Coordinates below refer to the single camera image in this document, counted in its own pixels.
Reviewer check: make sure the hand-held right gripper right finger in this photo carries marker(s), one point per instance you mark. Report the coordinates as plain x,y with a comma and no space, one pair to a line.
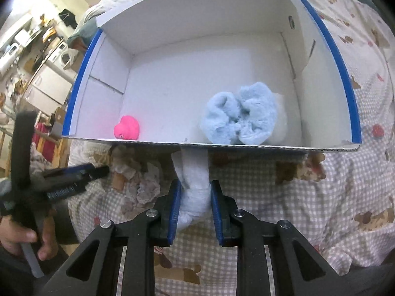
216,212

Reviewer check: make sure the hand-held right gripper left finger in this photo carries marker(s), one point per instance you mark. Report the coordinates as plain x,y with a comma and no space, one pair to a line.
174,209

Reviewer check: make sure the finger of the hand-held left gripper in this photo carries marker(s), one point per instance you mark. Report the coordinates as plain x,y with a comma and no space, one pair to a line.
80,172

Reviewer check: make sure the white soft cloth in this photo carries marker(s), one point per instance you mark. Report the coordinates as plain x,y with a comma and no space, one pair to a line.
195,188

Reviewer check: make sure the pink heart plush toy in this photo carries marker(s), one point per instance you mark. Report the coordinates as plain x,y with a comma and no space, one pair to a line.
127,128

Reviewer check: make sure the light blue fluffy cloth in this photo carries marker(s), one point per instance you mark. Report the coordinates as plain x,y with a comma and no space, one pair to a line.
239,115

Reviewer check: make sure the white cardboard box blue trim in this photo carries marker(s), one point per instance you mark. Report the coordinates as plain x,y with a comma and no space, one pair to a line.
216,77

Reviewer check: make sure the person's left hand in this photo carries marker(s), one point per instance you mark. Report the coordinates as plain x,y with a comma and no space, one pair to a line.
18,237

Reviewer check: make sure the crumpled lace cloth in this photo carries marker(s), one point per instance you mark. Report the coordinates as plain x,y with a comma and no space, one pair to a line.
135,175

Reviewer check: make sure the white cabinet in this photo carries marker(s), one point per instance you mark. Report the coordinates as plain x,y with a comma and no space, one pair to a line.
46,83

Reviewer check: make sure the checked printed blanket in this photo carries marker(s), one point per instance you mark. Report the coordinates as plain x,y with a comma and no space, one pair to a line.
308,191

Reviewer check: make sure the white washing machine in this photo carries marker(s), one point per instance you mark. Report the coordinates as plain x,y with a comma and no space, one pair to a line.
65,57

